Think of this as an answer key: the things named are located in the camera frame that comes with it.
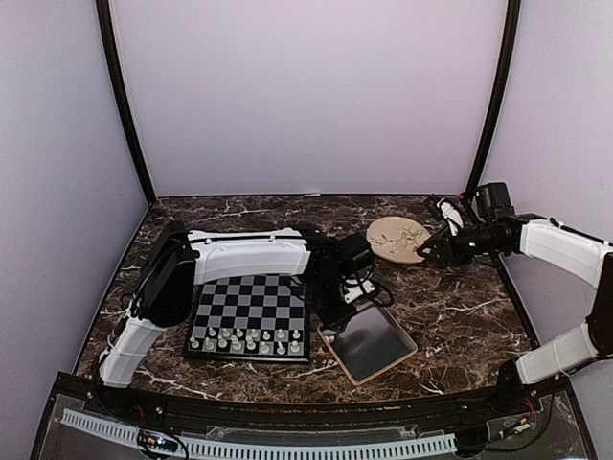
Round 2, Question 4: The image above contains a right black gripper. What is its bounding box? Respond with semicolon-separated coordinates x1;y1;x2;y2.
418;221;503;266

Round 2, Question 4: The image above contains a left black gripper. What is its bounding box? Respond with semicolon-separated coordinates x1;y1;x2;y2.
309;275;359;334

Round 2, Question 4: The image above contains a white knight chess piece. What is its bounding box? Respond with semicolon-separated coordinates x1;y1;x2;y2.
276;340;286;356

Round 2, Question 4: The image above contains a black grey chessboard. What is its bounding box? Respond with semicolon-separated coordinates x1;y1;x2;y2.
183;274;310;363

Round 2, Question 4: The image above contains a white queen chess piece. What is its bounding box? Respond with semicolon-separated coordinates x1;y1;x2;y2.
245;335;256;351

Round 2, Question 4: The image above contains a white king chess piece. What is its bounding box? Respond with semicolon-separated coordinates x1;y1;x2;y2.
231;335;241;351

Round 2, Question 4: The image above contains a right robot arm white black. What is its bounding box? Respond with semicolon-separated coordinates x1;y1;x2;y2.
417;182;612;416

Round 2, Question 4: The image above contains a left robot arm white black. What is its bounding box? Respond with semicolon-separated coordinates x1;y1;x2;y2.
97;221;376;418

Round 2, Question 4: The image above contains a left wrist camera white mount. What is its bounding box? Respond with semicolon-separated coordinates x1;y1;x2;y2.
343;281;376;304

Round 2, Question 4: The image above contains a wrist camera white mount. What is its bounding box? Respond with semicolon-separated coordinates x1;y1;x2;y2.
343;281;376;304
426;195;464;236

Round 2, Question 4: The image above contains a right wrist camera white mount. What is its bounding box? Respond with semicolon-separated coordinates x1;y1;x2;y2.
426;195;464;236

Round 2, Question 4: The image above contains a black front rail base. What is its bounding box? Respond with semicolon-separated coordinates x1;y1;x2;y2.
31;373;596;459

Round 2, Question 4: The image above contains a grey slotted cable duct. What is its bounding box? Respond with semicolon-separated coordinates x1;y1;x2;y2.
60;409;457;460

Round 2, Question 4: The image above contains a right black frame post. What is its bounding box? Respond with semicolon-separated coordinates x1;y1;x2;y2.
464;0;521;200

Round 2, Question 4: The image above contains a black frame post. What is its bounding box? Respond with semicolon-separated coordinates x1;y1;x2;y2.
95;0;157;206
464;0;521;200

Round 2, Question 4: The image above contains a left black frame post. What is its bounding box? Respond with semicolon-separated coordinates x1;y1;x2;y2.
95;0;157;206

